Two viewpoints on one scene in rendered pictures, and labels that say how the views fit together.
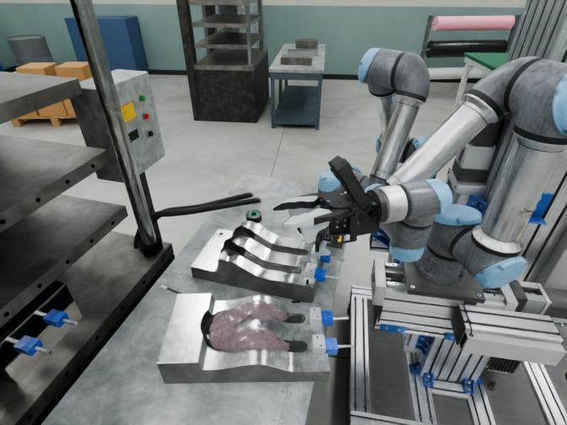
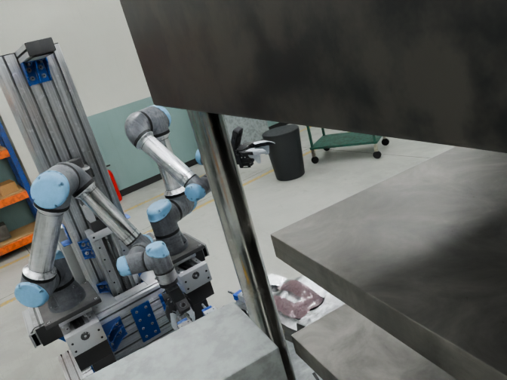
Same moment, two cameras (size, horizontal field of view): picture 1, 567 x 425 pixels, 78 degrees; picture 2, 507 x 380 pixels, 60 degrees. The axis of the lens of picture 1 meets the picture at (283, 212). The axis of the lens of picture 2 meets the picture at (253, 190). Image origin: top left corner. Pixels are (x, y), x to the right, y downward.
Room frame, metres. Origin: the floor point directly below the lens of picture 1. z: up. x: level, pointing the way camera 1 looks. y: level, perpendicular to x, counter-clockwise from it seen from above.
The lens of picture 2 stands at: (1.65, 1.24, 1.89)
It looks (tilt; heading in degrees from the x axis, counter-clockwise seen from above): 20 degrees down; 231
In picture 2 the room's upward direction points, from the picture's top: 15 degrees counter-clockwise
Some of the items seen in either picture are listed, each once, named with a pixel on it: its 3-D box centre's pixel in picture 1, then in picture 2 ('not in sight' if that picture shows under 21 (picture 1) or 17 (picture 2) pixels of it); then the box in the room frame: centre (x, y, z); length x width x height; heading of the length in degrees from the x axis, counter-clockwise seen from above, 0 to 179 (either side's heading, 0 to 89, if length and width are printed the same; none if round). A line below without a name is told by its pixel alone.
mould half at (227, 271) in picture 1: (260, 255); not in sight; (1.07, 0.10, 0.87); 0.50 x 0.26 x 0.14; 74
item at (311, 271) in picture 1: (322, 275); (207, 311); (0.93, -0.15, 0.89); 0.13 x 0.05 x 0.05; 74
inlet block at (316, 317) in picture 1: (329, 318); (238, 295); (0.77, -0.16, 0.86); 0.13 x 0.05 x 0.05; 91
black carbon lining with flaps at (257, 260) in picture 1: (262, 249); not in sight; (1.05, 0.08, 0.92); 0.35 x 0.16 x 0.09; 74
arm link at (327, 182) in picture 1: (329, 188); (158, 258); (1.05, -0.16, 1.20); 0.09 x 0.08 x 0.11; 137
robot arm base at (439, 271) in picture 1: (443, 257); (170, 239); (0.82, -0.50, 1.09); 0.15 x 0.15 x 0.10
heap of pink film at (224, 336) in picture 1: (249, 324); (290, 295); (0.71, 0.11, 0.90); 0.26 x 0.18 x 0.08; 91
